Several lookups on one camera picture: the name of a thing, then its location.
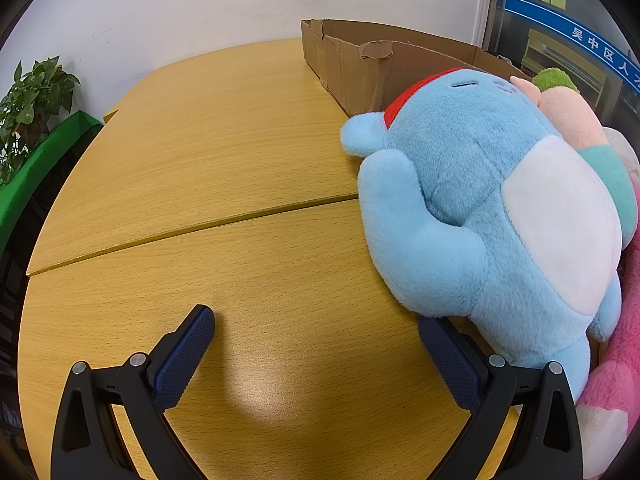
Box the pink plush toy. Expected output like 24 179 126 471
575 175 640 480

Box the potted green plant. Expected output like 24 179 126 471
0 56 81 186

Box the blue banner sign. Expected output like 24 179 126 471
504 0 640 91

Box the blue plush toy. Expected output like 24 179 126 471
340 67 638 398

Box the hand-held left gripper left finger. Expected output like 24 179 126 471
50 304 216 480

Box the green cloth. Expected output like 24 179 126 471
0 111 103 256

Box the cardboard box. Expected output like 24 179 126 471
300 18 531 118

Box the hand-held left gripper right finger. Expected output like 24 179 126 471
419 316 585 480

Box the peach and teal plush toy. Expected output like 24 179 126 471
510 67 638 251

